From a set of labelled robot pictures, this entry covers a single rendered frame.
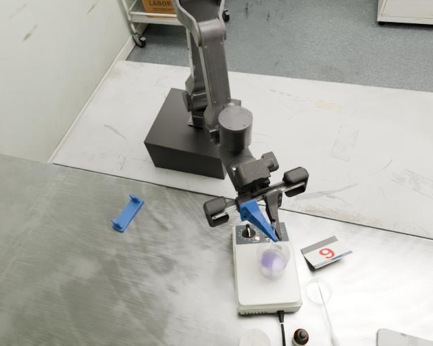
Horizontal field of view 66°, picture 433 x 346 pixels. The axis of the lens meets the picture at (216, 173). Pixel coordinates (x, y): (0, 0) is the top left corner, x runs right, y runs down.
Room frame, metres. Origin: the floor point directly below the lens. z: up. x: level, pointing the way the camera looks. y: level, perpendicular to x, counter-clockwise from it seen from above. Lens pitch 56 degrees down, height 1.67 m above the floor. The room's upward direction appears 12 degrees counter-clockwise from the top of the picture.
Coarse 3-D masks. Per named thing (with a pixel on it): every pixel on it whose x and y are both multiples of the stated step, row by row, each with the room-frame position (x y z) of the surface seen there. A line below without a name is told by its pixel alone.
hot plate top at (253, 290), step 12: (240, 252) 0.24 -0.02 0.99; (252, 252) 0.24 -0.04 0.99; (240, 264) 0.22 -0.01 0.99; (252, 264) 0.21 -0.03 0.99; (288, 264) 0.20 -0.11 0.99; (240, 276) 0.20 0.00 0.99; (252, 276) 0.19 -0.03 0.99; (288, 276) 0.18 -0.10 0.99; (240, 288) 0.17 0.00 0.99; (252, 288) 0.17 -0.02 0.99; (264, 288) 0.16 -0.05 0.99; (276, 288) 0.16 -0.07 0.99; (288, 288) 0.15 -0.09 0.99; (240, 300) 0.15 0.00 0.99; (252, 300) 0.15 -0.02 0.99; (264, 300) 0.14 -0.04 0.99; (276, 300) 0.14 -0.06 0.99; (288, 300) 0.13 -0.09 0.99
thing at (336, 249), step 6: (330, 246) 0.24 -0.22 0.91; (336, 246) 0.24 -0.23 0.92; (342, 246) 0.23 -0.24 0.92; (318, 252) 0.23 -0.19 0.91; (324, 252) 0.23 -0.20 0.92; (330, 252) 0.23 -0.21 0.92; (336, 252) 0.22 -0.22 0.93; (342, 252) 0.22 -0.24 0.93; (312, 258) 0.22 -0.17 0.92; (318, 258) 0.22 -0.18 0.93; (324, 258) 0.21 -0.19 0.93; (330, 258) 0.21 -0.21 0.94
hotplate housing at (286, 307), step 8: (288, 232) 0.28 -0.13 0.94; (296, 272) 0.19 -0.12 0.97; (240, 304) 0.15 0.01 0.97; (272, 304) 0.13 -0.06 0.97; (280, 304) 0.13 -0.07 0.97; (288, 304) 0.13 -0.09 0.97; (296, 304) 0.13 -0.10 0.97; (240, 312) 0.14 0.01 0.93; (248, 312) 0.14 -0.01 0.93; (256, 312) 0.13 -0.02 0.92; (264, 312) 0.13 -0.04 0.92; (272, 312) 0.13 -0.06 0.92; (280, 312) 0.12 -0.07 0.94; (280, 320) 0.11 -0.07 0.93
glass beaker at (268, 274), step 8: (264, 240) 0.23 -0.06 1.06; (256, 248) 0.22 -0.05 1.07; (264, 248) 0.23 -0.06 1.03; (280, 248) 0.22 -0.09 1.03; (288, 248) 0.21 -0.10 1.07; (256, 256) 0.20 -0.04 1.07; (288, 256) 0.20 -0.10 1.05; (264, 272) 0.18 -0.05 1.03; (272, 272) 0.17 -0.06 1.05; (280, 272) 0.16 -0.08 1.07; (272, 280) 0.17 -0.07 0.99
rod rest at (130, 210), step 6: (132, 198) 0.47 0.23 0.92; (138, 198) 0.46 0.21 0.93; (132, 204) 0.46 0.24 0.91; (138, 204) 0.46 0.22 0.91; (126, 210) 0.45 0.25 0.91; (132, 210) 0.44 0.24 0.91; (138, 210) 0.44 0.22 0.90; (120, 216) 0.43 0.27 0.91; (126, 216) 0.43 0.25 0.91; (132, 216) 0.42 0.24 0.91; (114, 222) 0.41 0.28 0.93; (120, 222) 0.41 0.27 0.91; (126, 222) 0.41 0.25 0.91; (114, 228) 0.40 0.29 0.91; (120, 228) 0.40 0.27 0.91
